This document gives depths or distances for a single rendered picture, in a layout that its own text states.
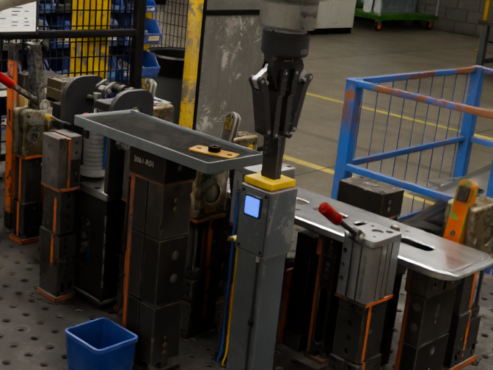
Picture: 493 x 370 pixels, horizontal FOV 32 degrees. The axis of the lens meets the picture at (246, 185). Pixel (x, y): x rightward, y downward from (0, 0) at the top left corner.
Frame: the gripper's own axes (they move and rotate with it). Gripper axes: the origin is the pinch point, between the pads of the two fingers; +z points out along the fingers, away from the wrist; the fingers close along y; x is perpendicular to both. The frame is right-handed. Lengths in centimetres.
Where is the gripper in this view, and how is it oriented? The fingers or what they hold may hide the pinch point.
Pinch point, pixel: (273, 156)
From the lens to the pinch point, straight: 139.9
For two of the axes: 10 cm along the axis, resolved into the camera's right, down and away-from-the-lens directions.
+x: -7.2, -2.7, 6.4
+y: 6.9, -1.4, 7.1
